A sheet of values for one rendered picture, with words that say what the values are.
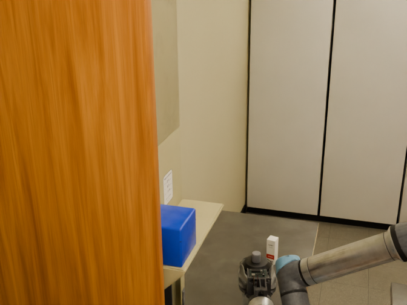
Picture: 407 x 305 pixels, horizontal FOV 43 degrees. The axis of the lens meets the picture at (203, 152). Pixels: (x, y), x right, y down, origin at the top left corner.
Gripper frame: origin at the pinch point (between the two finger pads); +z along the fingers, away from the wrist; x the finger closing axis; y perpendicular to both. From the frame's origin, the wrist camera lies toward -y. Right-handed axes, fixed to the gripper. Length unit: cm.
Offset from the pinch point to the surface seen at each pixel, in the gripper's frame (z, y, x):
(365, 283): 157, -117, -87
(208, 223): -34, 37, 14
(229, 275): 27.4, -20.6, 8.1
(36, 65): -56, 80, 43
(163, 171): -33, 50, 25
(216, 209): -27.4, 37.3, 12.7
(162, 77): -31, 72, 25
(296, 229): 64, -21, -23
